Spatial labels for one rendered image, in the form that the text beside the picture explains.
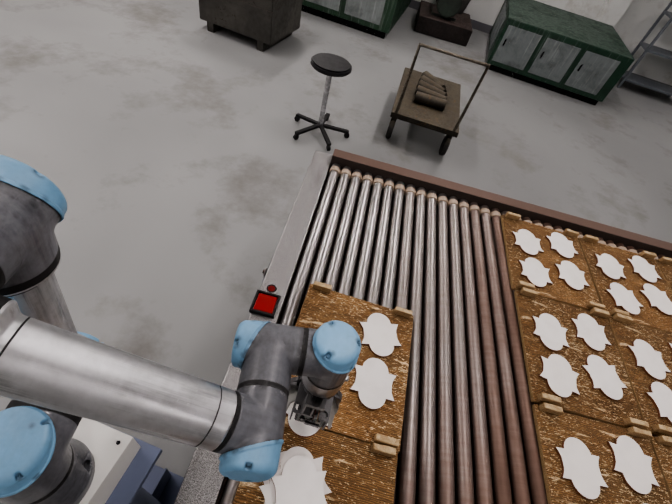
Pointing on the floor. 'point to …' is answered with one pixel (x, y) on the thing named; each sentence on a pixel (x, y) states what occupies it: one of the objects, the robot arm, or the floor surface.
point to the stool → (333, 65)
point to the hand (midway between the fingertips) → (309, 403)
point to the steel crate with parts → (253, 18)
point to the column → (146, 480)
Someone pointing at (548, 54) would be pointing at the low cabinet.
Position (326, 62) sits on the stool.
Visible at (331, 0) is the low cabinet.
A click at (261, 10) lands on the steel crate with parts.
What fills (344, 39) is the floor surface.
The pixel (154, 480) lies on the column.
